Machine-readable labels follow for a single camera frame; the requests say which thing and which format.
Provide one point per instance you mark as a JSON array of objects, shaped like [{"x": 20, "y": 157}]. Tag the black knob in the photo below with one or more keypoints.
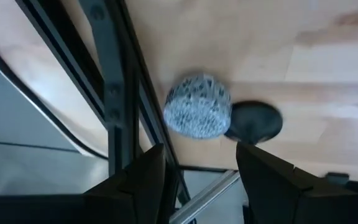
[{"x": 255, "y": 121}]

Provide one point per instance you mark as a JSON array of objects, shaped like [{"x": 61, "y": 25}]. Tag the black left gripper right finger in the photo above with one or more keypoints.
[{"x": 269, "y": 186}]

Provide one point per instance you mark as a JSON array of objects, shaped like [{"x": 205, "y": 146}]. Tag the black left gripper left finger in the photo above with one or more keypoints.
[{"x": 141, "y": 186}]

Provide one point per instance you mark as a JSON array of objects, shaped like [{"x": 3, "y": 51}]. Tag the blue-grey patterned candle jar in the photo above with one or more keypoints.
[{"x": 197, "y": 105}]

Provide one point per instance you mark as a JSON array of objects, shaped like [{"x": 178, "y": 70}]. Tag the black aluminium rig frame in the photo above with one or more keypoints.
[{"x": 113, "y": 93}]

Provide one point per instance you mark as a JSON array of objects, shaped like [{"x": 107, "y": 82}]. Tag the silver aluminium bar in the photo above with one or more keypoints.
[{"x": 204, "y": 197}]

